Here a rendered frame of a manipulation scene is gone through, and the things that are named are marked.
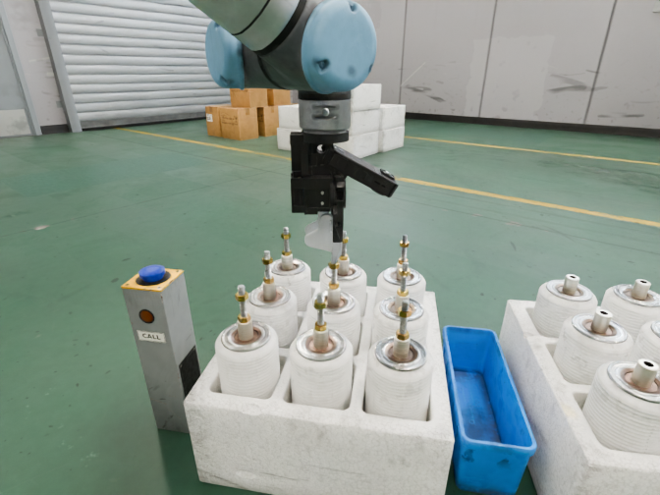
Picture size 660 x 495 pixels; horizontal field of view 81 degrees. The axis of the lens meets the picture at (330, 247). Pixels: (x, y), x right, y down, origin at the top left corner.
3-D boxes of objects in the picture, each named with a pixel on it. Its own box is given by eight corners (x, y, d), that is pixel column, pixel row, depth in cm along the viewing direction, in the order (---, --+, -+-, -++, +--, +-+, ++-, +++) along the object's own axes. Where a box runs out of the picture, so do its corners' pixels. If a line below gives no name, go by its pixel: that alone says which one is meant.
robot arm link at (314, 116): (349, 97, 58) (354, 101, 51) (348, 129, 60) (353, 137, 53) (299, 97, 58) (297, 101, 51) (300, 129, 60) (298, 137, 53)
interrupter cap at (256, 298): (241, 298, 71) (241, 294, 71) (274, 283, 76) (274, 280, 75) (264, 314, 66) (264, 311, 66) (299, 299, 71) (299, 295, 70)
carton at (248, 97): (267, 106, 404) (265, 75, 392) (250, 108, 387) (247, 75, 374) (247, 105, 421) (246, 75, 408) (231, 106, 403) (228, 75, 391)
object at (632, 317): (648, 393, 73) (685, 312, 66) (593, 388, 75) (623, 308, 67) (622, 359, 82) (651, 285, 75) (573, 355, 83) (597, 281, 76)
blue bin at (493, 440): (522, 504, 61) (540, 452, 56) (451, 493, 63) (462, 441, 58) (485, 372, 88) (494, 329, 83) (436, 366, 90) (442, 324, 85)
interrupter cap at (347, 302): (360, 299, 71) (361, 295, 70) (345, 320, 64) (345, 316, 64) (323, 290, 74) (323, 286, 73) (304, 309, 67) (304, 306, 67)
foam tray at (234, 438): (439, 524, 59) (455, 441, 51) (198, 482, 65) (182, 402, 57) (426, 356, 94) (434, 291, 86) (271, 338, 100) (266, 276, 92)
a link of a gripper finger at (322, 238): (305, 262, 65) (303, 209, 61) (341, 262, 65) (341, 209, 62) (304, 271, 62) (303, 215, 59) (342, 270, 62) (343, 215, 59)
